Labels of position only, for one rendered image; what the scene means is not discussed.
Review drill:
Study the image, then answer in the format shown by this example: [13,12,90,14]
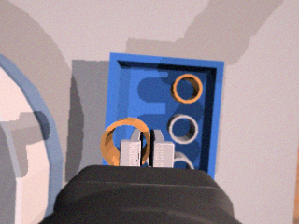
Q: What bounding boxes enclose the blue crate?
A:
[105,52,224,179]

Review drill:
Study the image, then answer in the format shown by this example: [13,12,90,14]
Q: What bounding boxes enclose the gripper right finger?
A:
[149,129,174,168]

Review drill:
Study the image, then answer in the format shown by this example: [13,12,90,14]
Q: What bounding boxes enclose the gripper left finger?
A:
[119,129,143,167]

